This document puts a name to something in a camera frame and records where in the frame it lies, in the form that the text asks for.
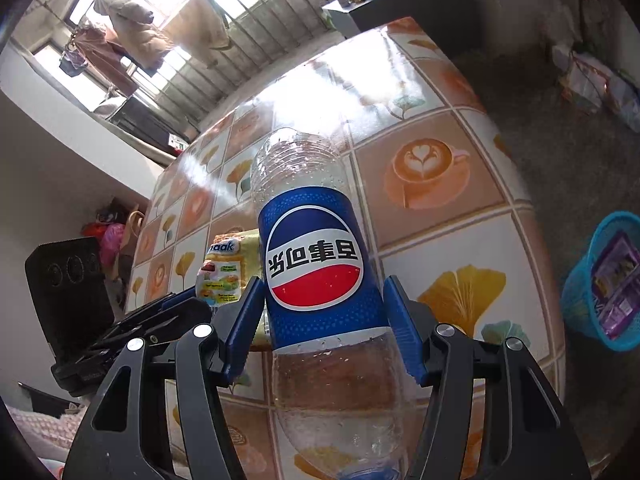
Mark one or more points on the tan hanging jacket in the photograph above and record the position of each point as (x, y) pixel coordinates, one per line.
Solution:
(135, 25)

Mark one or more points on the yellow snack packet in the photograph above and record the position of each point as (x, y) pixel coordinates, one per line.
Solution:
(225, 270)

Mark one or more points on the blue plastic basket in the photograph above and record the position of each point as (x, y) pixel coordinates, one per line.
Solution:
(580, 290)

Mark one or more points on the pile of packets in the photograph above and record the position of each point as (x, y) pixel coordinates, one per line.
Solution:
(590, 85)

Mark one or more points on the pink plastic bag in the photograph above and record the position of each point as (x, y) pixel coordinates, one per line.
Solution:
(112, 242)

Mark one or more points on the dark purple hanging garment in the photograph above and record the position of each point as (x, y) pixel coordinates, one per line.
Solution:
(72, 62)

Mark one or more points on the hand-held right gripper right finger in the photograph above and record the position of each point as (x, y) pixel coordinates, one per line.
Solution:
(405, 335)

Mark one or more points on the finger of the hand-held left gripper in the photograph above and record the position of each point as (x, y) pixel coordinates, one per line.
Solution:
(185, 296)
(160, 327)

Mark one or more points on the pink patterned blanket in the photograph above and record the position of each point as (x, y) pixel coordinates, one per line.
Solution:
(35, 430)

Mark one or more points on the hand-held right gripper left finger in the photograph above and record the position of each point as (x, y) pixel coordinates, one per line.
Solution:
(245, 330)

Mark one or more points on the clear cola bottle blue label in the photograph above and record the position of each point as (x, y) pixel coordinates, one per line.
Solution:
(310, 260)

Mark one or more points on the grey cabinet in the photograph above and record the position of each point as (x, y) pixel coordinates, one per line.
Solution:
(400, 5)

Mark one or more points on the patterned tablecloth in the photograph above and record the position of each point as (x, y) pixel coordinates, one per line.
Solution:
(425, 210)

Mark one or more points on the purple wrapper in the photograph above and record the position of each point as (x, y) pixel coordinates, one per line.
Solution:
(615, 280)

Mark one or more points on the beige hanging garment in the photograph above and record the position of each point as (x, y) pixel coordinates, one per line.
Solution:
(200, 25)

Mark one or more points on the brown hanging garment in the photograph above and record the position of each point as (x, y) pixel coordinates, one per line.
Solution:
(97, 55)

